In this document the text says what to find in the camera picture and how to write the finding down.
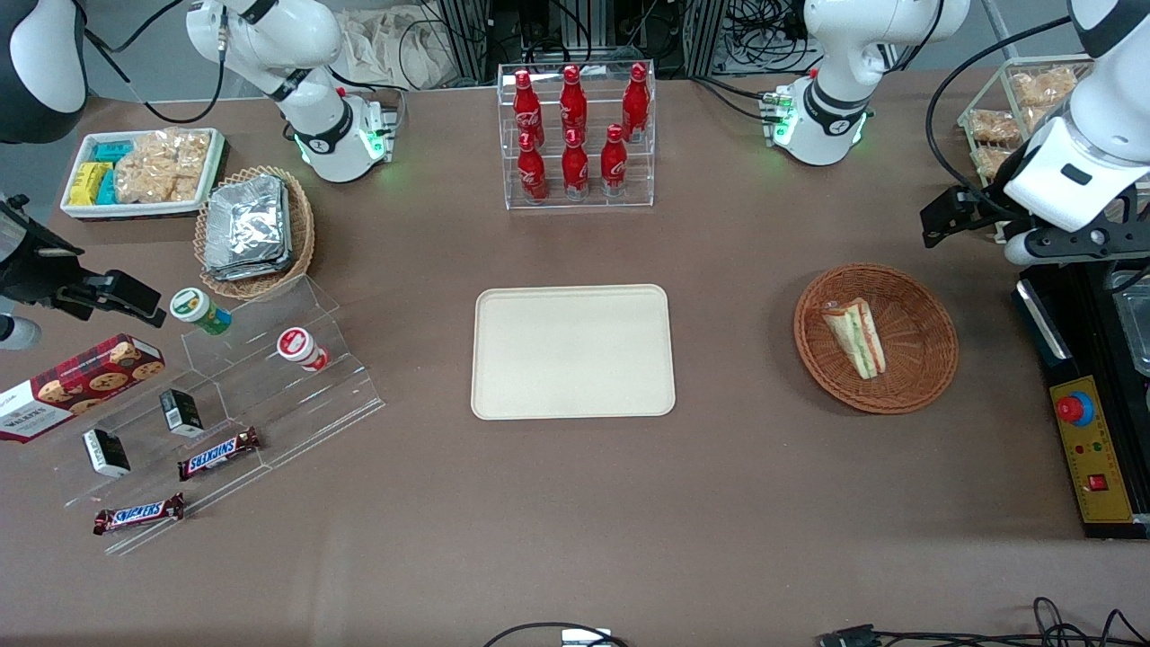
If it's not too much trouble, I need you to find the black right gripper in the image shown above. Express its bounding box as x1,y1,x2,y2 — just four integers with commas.
0,193,169,328

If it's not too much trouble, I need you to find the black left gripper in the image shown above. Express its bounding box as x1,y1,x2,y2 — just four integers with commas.
921,185,1009,250

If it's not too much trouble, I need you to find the triangle sandwich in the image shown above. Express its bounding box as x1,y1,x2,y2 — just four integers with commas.
821,297,888,381

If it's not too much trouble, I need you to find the white rectangular snack tray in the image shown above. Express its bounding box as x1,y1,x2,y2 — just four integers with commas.
60,128,227,221

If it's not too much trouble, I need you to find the empty brown wicker basket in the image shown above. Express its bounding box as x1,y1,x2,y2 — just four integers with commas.
793,262,960,415

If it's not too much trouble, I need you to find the wicker basket with foil packets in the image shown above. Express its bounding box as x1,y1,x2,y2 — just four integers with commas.
194,165,316,300

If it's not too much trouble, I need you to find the cream plastic serving tray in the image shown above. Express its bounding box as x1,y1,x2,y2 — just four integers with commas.
471,284,677,421

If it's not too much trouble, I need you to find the green lidded snack cup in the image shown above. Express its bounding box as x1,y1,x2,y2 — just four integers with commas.
170,288,233,337

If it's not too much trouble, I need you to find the red tartan cookie box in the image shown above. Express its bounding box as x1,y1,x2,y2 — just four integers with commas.
0,333,167,444

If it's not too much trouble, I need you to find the small black box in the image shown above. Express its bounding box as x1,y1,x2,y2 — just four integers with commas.
83,428,132,478
159,388,205,439

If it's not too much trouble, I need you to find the yellow snack packet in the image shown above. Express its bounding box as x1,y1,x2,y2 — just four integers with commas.
68,162,113,207

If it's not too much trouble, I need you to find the silver foil packet stack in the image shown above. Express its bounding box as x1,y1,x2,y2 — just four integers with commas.
202,174,295,282

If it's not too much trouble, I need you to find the black machine housing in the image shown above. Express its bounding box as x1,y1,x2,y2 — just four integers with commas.
1013,247,1150,541

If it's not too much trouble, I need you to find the clear bag of crackers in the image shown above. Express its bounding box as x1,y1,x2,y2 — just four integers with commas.
114,129,212,205

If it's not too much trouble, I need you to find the brown snickers bar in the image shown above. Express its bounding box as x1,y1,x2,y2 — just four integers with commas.
177,427,262,482
93,492,186,536

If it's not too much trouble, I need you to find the red lidded snack cup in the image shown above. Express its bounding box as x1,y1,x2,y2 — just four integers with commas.
276,327,330,373

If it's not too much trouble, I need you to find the clear acrylic stepped stand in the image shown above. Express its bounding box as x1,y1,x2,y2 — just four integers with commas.
27,274,387,558

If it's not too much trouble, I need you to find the clear plastic container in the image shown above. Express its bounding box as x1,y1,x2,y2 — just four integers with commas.
1109,270,1150,376

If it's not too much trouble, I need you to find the yellow control panel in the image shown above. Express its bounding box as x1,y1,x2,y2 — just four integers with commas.
1048,375,1136,525

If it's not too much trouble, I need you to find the red cola bottle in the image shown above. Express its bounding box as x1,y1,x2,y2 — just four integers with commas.
562,129,590,200
622,62,650,143
600,124,628,197
559,65,588,143
513,69,545,149
517,132,548,204

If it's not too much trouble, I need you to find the clear acrylic bottle rack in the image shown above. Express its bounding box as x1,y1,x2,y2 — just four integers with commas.
497,61,657,212

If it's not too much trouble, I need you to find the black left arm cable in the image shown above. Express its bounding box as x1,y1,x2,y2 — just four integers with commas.
925,15,1072,221

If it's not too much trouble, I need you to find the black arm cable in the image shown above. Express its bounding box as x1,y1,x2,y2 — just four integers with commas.
83,0,227,125
925,15,1072,221

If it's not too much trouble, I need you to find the white wire rack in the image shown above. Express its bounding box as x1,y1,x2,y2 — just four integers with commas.
957,54,1150,245

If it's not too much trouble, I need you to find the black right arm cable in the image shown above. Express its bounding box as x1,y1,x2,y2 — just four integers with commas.
83,0,227,125

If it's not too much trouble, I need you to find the black cable tangle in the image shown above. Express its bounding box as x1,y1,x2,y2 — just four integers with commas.
724,0,823,75

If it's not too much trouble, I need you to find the aluminium frame post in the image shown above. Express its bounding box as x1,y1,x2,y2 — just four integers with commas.
438,0,492,84
681,0,730,79

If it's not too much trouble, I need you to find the black cable with connector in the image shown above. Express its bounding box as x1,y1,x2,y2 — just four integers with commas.
818,597,1150,647

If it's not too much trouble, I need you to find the black cable with white plug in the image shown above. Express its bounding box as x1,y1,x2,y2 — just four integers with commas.
483,622,630,647

